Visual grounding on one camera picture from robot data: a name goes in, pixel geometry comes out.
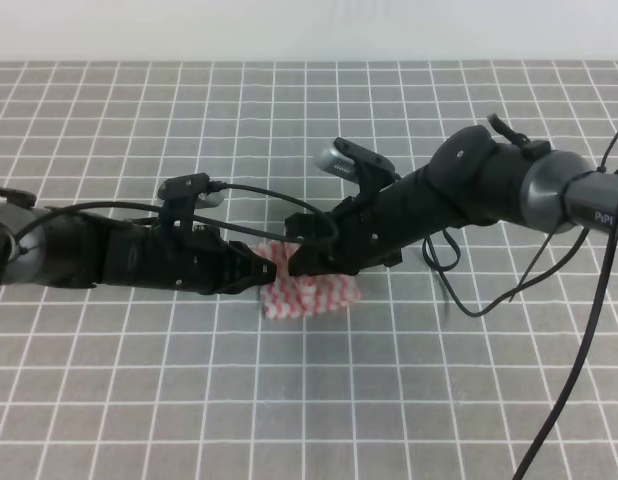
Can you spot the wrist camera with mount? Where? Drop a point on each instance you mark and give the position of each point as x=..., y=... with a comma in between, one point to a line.
x=370, y=171
x=182, y=196

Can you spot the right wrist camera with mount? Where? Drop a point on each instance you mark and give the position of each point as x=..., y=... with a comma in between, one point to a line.
x=370, y=171

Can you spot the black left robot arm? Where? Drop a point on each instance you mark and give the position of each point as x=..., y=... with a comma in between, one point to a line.
x=76, y=248

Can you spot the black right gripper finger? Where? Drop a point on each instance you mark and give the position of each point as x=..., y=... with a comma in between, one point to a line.
x=309, y=228
x=309, y=261

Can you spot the grey grid tablecloth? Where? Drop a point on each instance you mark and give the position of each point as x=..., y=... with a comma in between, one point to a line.
x=137, y=384

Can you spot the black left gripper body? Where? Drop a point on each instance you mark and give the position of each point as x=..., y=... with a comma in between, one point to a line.
x=152, y=258

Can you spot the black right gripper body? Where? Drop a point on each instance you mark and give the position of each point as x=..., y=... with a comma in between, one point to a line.
x=368, y=233

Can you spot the pink wavy striped towel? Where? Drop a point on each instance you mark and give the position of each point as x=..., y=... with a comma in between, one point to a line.
x=303, y=296

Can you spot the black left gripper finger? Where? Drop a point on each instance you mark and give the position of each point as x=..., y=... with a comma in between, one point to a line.
x=251, y=266

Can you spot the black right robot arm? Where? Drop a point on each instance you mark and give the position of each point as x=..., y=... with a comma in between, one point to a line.
x=478, y=176

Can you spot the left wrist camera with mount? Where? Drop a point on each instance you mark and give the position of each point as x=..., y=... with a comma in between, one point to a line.
x=182, y=196

